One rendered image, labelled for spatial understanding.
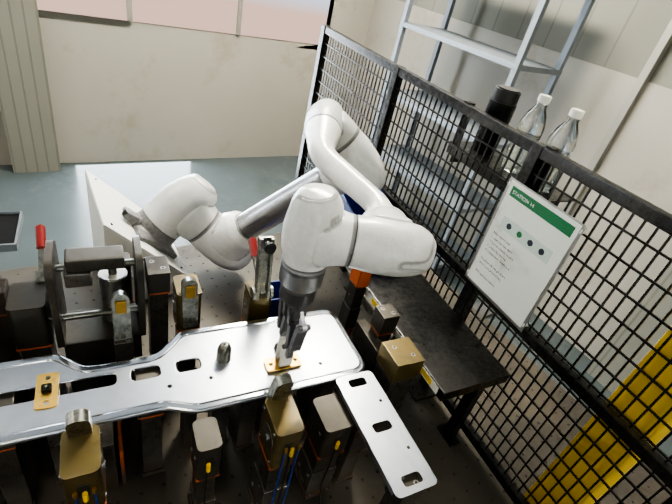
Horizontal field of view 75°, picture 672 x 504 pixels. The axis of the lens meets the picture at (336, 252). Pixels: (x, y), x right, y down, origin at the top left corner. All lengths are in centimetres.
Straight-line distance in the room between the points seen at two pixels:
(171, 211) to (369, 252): 92
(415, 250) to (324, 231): 17
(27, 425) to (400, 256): 74
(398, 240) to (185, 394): 54
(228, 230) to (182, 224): 15
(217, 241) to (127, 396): 74
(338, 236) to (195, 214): 87
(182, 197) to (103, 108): 255
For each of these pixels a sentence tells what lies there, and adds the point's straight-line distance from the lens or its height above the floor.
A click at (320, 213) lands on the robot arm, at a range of 76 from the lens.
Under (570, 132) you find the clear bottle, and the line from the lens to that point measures 118.
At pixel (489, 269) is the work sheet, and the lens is 122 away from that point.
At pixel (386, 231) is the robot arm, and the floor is 142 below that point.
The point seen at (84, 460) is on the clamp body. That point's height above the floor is 104.
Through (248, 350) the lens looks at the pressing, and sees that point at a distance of 108.
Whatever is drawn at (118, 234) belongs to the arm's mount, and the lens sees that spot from 148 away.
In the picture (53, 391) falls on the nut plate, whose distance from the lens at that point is 104.
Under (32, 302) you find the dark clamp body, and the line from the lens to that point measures 112.
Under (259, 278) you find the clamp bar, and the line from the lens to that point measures 111.
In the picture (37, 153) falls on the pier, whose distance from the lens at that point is 400.
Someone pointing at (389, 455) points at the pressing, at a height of 100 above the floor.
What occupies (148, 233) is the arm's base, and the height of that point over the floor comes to 92.
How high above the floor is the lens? 180
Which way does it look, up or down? 33 degrees down
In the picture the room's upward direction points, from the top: 14 degrees clockwise
